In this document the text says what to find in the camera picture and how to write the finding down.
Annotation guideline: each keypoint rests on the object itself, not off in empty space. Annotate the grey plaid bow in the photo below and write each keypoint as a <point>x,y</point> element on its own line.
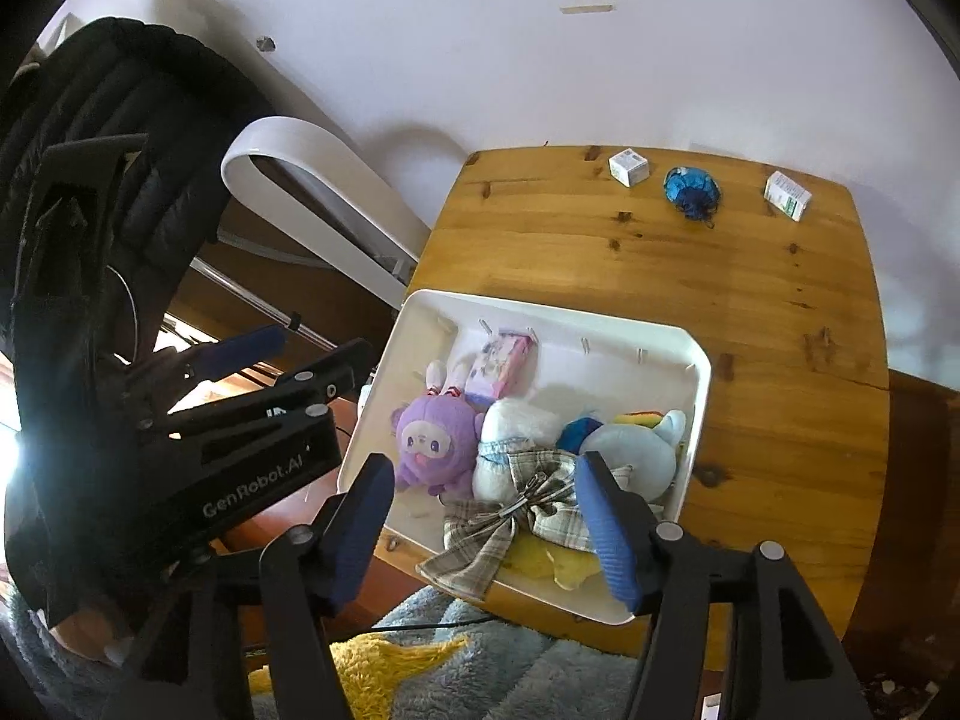
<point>495,532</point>

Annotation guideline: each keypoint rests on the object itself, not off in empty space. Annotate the blue scrunchie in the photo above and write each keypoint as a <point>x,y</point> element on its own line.
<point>690,191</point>

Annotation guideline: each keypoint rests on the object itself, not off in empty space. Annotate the white and blue plush toy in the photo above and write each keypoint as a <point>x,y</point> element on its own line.
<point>510,435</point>

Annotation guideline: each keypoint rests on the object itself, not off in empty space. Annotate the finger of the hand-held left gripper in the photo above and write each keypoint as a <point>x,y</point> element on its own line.
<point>240,349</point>
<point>322,375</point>

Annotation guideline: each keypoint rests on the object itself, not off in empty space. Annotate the light blue pony plush toy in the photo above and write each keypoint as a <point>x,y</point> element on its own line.
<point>641,450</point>

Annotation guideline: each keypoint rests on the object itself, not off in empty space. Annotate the white and green box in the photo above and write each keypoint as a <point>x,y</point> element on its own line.
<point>787,195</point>

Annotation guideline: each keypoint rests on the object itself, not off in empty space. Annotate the yellow plush toy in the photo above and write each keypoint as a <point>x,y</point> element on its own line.
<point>555,562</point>

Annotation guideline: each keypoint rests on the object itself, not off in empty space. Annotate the black puffer jacket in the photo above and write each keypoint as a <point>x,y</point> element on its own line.
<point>172,127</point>

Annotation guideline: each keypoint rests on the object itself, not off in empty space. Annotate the purple printed tissue pack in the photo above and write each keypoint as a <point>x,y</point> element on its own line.
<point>499,364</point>

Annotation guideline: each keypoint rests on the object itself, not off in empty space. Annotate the grey fluffy rug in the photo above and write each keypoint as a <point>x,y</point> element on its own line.
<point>487,675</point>

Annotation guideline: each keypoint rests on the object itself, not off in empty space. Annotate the white plastic tray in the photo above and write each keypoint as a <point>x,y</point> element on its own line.
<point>622,352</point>

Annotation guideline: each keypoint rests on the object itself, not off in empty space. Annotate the white oval loop fan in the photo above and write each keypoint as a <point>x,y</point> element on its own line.
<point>337,165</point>

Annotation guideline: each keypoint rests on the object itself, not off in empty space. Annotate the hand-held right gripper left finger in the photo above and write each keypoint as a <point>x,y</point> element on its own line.
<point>360,532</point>

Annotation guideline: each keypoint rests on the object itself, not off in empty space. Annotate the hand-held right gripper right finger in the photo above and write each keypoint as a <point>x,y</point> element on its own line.
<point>607,532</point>

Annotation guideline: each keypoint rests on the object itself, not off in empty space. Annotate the metal rod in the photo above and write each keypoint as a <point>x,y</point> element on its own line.
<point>247,300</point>

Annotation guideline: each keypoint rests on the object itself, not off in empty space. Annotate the wooden door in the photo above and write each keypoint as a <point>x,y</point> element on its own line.
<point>922,502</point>

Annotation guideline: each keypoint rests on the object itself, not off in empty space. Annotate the purple bunny plush toy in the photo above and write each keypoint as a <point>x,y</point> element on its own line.
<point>431,442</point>

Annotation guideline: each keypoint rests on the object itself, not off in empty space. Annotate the small white box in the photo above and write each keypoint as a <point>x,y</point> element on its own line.
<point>628,165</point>

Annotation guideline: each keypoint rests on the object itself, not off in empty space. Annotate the strip of wall tape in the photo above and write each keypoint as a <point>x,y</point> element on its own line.
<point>587,9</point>

